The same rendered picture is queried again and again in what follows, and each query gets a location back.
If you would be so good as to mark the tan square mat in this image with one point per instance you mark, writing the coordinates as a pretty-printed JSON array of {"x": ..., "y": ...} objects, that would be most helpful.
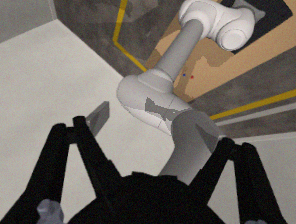
[{"x": 183, "y": 69}]

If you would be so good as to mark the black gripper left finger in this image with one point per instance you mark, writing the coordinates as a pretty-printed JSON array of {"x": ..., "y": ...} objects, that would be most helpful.
[{"x": 40, "y": 202}]

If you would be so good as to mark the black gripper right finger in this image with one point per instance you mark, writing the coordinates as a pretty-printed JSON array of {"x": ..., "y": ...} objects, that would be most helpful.
[{"x": 256, "y": 201}]

